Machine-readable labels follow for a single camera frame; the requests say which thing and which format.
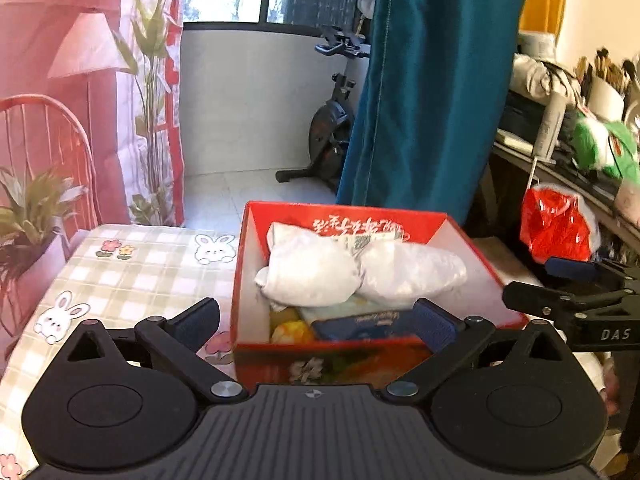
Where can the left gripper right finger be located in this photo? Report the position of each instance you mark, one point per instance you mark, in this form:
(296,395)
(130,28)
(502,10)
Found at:
(454,343)

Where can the blue tissue pack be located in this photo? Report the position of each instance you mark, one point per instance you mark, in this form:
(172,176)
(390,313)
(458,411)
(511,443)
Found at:
(368,326)

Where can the white tape roll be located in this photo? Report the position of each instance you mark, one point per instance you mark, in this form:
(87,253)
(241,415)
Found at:
(538,45)

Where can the person's right hand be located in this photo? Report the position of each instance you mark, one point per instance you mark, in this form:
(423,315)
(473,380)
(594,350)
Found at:
(605,378)

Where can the white brush holder cup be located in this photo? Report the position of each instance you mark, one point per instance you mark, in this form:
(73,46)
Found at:
(604,101)

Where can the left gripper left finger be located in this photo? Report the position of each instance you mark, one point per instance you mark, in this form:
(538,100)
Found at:
(173,347)

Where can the yellow soft toy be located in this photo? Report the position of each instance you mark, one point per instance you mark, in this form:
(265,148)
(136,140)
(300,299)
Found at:
(287,327)

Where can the white drawstring bag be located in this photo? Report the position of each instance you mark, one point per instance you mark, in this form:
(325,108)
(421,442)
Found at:
(536,80)

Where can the pink printed backdrop cloth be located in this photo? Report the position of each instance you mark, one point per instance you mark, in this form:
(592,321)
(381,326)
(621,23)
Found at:
(90,133)

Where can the black exercise bike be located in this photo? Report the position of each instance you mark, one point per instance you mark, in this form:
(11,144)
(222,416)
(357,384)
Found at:
(331,127)

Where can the red strawberry cardboard box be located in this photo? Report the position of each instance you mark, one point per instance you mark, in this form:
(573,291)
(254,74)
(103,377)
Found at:
(357,227)

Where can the checkered bunny tablecloth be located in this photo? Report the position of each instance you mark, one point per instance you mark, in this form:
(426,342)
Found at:
(122,274)

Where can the red plastic bag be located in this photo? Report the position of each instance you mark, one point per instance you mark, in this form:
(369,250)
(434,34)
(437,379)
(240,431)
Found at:
(557,223)

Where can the teal curtain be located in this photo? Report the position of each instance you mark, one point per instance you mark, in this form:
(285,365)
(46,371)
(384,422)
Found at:
(438,75)

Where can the small white box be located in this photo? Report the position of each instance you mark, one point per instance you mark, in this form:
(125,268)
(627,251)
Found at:
(514,142)

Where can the white spray bottle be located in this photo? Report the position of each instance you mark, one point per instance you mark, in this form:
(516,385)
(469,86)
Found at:
(550,127)

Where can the black shelf table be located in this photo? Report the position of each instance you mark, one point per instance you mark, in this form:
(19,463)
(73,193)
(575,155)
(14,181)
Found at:
(496,208)

